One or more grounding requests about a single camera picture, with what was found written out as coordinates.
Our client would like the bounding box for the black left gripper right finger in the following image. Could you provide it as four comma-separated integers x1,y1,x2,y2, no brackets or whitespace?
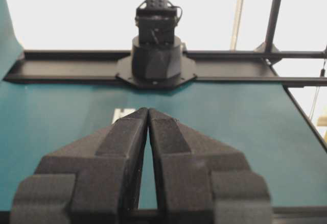
149,109,273,223

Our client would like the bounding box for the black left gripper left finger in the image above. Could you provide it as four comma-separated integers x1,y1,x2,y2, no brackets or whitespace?
10,108,148,223

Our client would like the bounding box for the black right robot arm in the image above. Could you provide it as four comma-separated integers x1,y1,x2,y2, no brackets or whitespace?
116,0,197,89

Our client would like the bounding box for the white marker on table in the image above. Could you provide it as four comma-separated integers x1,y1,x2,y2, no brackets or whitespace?
112,108,136,124

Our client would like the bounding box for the black aluminium frame rail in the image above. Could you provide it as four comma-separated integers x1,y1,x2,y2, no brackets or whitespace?
4,51,326,90

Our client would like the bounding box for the black vertical frame post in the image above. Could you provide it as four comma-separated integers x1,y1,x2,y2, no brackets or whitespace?
256,0,282,54

